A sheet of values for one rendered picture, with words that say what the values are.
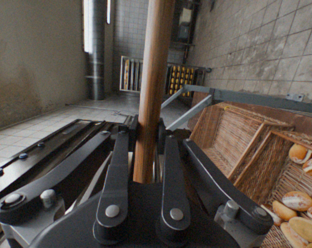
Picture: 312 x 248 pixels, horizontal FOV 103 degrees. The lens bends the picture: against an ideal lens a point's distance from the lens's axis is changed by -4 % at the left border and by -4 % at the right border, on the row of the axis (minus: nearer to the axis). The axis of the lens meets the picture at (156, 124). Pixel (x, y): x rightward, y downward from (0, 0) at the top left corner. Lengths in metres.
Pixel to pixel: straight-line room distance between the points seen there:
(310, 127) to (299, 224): 0.35
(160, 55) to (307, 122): 0.68
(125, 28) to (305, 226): 5.46
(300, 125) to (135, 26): 5.14
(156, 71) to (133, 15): 5.37
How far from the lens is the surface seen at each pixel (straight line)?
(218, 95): 0.58
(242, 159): 0.70
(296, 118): 0.79
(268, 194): 0.84
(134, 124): 0.17
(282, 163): 0.76
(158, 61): 0.17
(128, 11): 5.59
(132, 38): 5.33
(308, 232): 0.72
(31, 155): 1.32
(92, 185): 0.67
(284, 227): 0.77
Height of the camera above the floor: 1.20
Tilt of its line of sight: 5 degrees down
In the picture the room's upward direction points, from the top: 84 degrees counter-clockwise
